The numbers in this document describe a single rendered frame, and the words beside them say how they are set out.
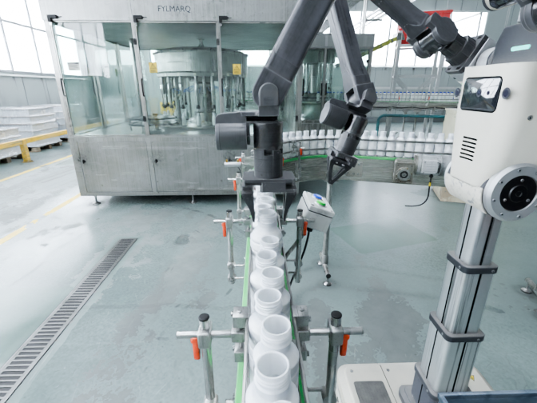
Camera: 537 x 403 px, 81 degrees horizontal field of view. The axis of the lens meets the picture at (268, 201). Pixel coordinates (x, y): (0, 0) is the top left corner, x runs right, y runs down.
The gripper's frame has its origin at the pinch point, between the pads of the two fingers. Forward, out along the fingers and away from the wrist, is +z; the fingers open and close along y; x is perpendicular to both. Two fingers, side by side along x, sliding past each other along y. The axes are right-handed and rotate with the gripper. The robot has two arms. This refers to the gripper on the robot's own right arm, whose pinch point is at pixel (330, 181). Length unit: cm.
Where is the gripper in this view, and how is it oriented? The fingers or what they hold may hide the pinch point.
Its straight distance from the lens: 95.0
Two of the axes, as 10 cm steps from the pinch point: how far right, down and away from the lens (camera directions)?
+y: 0.3, 3.3, -9.4
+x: 9.4, 3.1, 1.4
